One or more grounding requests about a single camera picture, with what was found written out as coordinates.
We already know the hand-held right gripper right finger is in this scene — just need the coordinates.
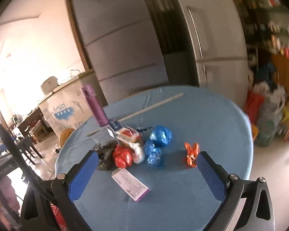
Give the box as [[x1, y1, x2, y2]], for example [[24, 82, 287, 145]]
[[196, 151, 278, 231]]

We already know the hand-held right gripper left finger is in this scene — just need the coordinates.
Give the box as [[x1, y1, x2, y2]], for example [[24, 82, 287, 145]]
[[20, 150, 99, 231]]

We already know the orange wrapper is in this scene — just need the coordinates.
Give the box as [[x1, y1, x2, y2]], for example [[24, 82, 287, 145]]
[[184, 142, 200, 168]]

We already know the black plastic bag ball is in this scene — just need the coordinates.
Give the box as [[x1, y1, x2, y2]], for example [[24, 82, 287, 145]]
[[93, 140, 118, 171]]

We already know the red plastic bag ball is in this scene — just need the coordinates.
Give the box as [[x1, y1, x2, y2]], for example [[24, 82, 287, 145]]
[[113, 145, 132, 168]]

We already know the red plastic basket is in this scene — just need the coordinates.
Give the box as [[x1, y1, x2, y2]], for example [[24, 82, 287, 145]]
[[49, 202, 68, 231]]

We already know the purple white medicine box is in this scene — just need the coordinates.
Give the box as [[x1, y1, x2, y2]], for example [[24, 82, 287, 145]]
[[111, 168, 150, 203]]

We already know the small blue plastic bag ball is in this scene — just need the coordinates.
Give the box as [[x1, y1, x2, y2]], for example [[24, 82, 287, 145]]
[[146, 153, 164, 167], [144, 140, 162, 158]]

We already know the white plastic bag ball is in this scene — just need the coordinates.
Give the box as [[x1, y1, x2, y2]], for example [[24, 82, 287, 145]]
[[130, 142, 145, 164]]

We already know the blue white carton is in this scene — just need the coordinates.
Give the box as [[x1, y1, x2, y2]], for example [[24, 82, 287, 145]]
[[108, 120, 126, 136]]

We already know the orange white cardboard box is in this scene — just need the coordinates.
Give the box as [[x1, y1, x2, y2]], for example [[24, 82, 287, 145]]
[[117, 126, 144, 148]]

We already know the large blue plastic bag ball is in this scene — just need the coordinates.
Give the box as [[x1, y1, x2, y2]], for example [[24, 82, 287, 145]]
[[150, 125, 173, 147]]

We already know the yellow round plastic stool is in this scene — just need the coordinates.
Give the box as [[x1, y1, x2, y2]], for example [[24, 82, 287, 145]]
[[60, 128, 75, 147]]

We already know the dark wooden chair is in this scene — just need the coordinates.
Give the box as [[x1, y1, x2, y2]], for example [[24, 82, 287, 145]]
[[13, 135, 39, 165]]

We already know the purple thermos bottle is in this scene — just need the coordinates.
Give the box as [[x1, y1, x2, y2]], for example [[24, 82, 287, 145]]
[[81, 85, 109, 127]]

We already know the white chest freezer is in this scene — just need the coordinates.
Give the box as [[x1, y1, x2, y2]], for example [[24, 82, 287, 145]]
[[38, 71, 102, 137]]

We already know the dark wooden table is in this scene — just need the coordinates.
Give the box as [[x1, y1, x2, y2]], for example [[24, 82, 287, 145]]
[[17, 107, 44, 137]]

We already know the white plastic bag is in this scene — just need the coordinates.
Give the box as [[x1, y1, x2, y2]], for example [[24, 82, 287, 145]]
[[256, 87, 287, 146]]

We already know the red plastic bag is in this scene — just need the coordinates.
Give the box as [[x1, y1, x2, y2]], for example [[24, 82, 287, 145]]
[[244, 90, 265, 123]]

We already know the long white stick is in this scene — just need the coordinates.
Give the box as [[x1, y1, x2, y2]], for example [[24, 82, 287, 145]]
[[87, 93, 184, 136]]

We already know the white rice cooker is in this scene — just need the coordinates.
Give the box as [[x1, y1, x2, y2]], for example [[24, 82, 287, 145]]
[[40, 76, 59, 95]]

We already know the blue plastic bag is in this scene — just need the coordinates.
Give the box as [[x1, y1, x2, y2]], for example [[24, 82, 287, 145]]
[[256, 63, 277, 87]]

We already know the brown wooden cabinet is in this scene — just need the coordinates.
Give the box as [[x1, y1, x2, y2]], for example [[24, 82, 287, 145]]
[[271, 54, 289, 106]]

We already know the grey multi-door refrigerator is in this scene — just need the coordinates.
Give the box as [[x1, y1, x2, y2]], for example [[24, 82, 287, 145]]
[[70, 0, 170, 104]]

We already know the silver two-door refrigerator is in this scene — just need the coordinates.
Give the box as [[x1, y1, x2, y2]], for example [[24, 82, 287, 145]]
[[170, 0, 249, 101]]

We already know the brown wooden door frame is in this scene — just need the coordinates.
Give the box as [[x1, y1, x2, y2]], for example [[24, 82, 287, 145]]
[[65, 0, 94, 71]]

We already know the wall shelf with goods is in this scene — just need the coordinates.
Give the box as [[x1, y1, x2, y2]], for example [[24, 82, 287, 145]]
[[229, 0, 289, 62]]

